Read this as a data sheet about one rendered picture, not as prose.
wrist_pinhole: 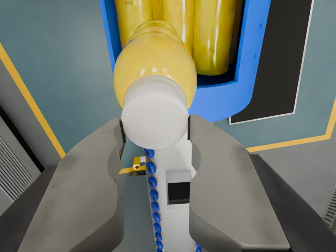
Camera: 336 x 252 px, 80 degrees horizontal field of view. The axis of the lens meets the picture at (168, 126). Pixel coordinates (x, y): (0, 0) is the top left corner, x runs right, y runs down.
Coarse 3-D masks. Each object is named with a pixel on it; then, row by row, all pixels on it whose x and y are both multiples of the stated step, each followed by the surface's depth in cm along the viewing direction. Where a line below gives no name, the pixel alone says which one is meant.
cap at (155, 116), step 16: (144, 96) 10; (160, 96) 11; (176, 96) 11; (128, 112) 11; (144, 112) 11; (160, 112) 11; (176, 112) 11; (128, 128) 11; (144, 128) 12; (160, 128) 12; (176, 128) 12; (144, 144) 12; (160, 144) 12
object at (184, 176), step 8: (168, 176) 77; (176, 176) 77; (184, 176) 77; (168, 184) 72; (176, 184) 72; (184, 184) 72; (168, 192) 69; (176, 192) 69; (184, 192) 69; (168, 200) 68; (176, 200) 67; (184, 200) 67; (168, 208) 68; (176, 208) 68
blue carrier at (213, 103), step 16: (112, 0) 38; (256, 0) 26; (112, 16) 39; (256, 16) 28; (112, 32) 39; (240, 32) 43; (256, 32) 29; (112, 48) 36; (240, 48) 29; (256, 48) 31; (112, 64) 37; (240, 64) 30; (256, 64) 34; (208, 80) 48; (224, 80) 47; (240, 80) 31; (208, 96) 30; (224, 96) 31; (240, 96) 33; (192, 112) 31; (208, 112) 32; (224, 112) 33
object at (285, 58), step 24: (288, 0) 118; (312, 0) 119; (288, 24) 125; (264, 48) 132; (288, 48) 133; (264, 72) 141; (288, 72) 141; (264, 96) 150; (288, 96) 151; (240, 120) 161
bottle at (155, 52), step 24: (144, 24) 24; (168, 24) 25; (144, 48) 14; (168, 48) 14; (120, 72) 14; (144, 72) 13; (168, 72) 13; (192, 72) 15; (120, 96) 14; (192, 96) 15
